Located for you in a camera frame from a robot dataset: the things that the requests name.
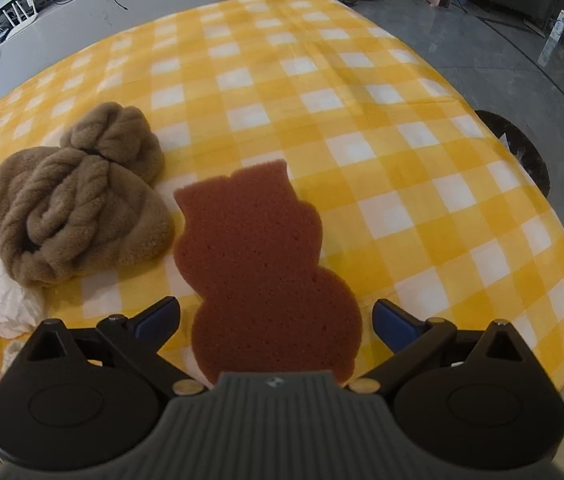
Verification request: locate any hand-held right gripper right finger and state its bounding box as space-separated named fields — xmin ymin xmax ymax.
xmin=349 ymin=298 xmax=535 ymax=393

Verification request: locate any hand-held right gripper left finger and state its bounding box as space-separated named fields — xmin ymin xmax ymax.
xmin=16 ymin=296 xmax=210 ymax=395

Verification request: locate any brown bear-shaped sponge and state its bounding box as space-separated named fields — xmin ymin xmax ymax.
xmin=173 ymin=158 xmax=365 ymax=387

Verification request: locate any brown plush knotted toy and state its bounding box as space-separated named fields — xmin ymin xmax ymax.
xmin=0 ymin=102 xmax=177 ymax=289

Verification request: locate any black round bin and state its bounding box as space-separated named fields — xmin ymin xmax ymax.
xmin=474 ymin=110 xmax=552 ymax=197

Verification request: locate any yellow checkered tablecloth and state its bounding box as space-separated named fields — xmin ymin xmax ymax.
xmin=0 ymin=0 xmax=564 ymax=397

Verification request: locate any white slim standing object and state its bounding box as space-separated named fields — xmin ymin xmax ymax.
xmin=537 ymin=10 xmax=564 ymax=69

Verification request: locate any white wifi router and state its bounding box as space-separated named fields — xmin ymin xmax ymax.
xmin=0 ymin=0 xmax=38 ymax=29

